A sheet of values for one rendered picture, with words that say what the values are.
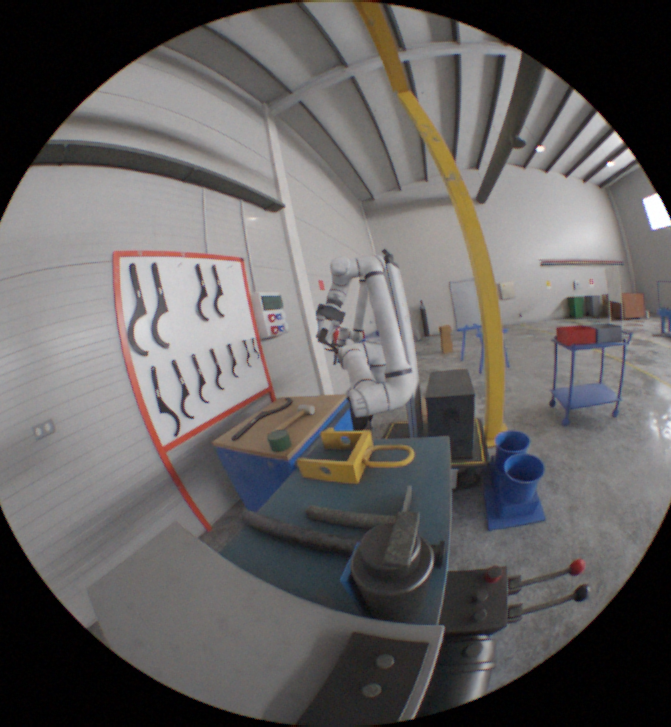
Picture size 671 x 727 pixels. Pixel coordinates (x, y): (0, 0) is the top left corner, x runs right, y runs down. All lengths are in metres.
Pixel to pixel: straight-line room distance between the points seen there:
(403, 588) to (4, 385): 1.94
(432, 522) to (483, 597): 0.18
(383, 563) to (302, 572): 0.27
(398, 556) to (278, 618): 0.15
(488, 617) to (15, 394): 2.08
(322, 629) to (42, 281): 2.02
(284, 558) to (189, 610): 0.22
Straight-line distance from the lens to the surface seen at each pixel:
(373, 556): 0.20
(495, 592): 0.45
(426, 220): 10.91
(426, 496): 0.50
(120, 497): 1.93
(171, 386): 1.90
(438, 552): 0.38
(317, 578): 0.42
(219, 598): 0.31
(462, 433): 1.64
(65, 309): 1.88
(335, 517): 0.46
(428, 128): 2.78
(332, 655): 0.25
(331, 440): 0.69
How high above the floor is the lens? 1.43
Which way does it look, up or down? 11 degrees down
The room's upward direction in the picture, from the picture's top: 13 degrees counter-clockwise
